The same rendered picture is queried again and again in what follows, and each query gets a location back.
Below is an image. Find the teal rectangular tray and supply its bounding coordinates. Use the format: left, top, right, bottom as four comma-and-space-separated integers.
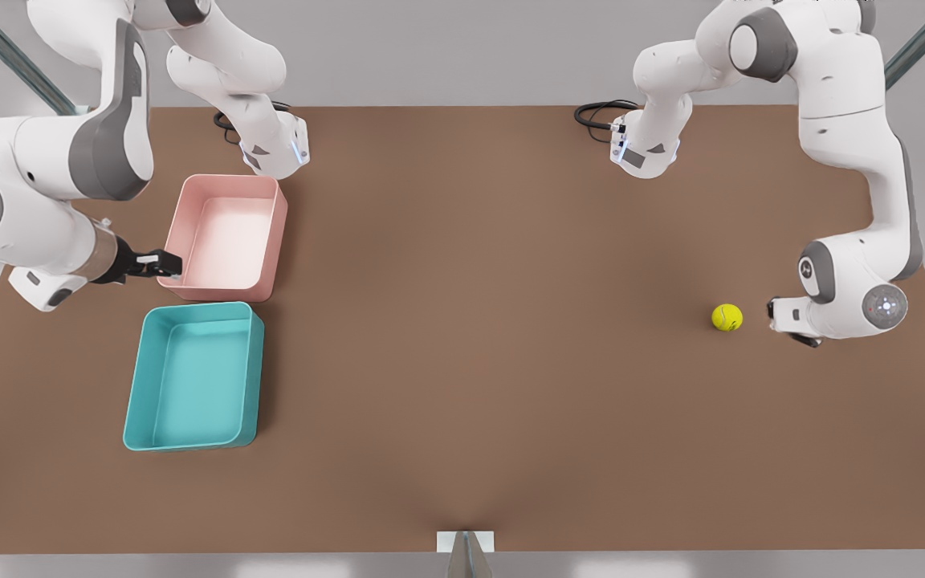
122, 301, 266, 453

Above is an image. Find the black cable loop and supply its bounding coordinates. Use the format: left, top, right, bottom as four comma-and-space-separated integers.
213, 100, 293, 147
573, 99, 642, 146

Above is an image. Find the silver frame post with foot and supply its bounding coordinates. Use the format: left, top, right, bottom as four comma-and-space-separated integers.
436, 530, 496, 578

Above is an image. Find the pink rectangular tray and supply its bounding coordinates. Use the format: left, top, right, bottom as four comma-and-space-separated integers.
157, 173, 289, 303

